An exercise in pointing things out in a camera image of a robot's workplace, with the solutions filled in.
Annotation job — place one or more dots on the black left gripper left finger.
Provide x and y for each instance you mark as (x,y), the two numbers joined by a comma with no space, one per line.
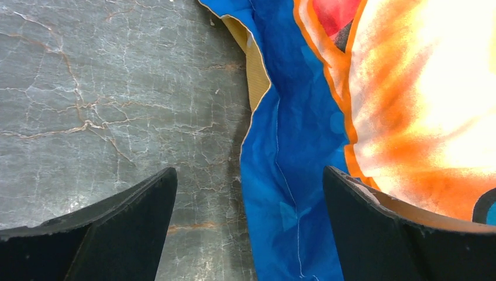
(118,238)

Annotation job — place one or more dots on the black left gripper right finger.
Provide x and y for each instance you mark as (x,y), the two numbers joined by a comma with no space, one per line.
(379,237)

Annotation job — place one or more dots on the yellow and blue printed pillowcase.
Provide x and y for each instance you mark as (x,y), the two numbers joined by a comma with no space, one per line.
(399,95)

